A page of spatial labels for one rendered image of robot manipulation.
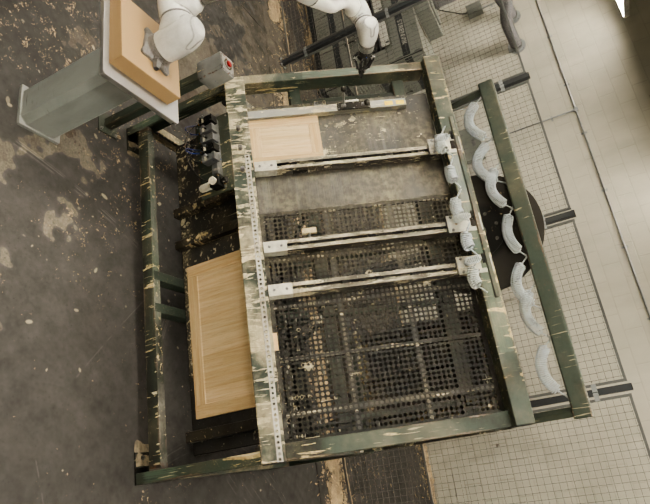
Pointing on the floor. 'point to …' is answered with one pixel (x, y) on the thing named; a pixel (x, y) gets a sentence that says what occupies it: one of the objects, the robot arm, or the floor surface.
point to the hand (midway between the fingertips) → (361, 72)
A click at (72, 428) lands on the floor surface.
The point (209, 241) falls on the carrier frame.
